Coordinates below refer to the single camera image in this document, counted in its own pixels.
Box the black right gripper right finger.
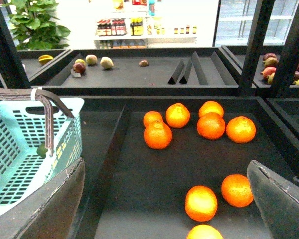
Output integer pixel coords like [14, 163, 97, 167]
[247, 160, 299, 239]

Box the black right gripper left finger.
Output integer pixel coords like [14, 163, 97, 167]
[0, 158, 85, 239]

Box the light blue plastic basket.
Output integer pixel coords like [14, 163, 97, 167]
[0, 98, 84, 216]

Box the brown basket handle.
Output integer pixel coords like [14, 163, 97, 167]
[0, 87, 75, 157]

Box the green avocado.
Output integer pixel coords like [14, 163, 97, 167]
[36, 143, 48, 158]

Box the yellow mango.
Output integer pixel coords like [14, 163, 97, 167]
[52, 143, 67, 169]

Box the black tray divider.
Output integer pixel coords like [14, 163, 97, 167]
[69, 106, 130, 239]

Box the orange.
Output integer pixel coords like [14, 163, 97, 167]
[143, 111, 163, 128]
[197, 112, 226, 140]
[185, 185, 218, 222]
[165, 103, 190, 129]
[186, 225, 224, 239]
[144, 120, 172, 150]
[226, 116, 257, 144]
[221, 174, 254, 208]
[198, 101, 224, 117]

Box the black orange tray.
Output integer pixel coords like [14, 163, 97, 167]
[81, 97, 299, 239]

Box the black triangular divider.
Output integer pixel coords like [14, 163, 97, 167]
[210, 51, 237, 86]
[168, 60, 184, 85]
[179, 59, 192, 84]
[191, 51, 215, 87]

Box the dark red fruit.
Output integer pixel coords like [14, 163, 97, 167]
[72, 62, 86, 74]

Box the yellow starfruit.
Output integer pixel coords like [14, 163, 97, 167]
[38, 55, 54, 66]

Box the yellow green fruit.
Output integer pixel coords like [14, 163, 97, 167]
[75, 59, 86, 65]

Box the middle black upper tray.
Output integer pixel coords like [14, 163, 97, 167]
[30, 48, 238, 96]

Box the pale pear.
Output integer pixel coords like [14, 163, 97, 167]
[100, 57, 114, 70]

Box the brown small fruit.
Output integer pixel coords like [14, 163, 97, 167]
[139, 59, 149, 67]

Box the green potted plant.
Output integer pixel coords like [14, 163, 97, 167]
[2, 0, 71, 50]

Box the black left shelf post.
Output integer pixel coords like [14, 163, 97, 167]
[0, 8, 30, 89]

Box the black shelf post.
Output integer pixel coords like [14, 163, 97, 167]
[0, 8, 30, 89]
[238, 0, 275, 96]

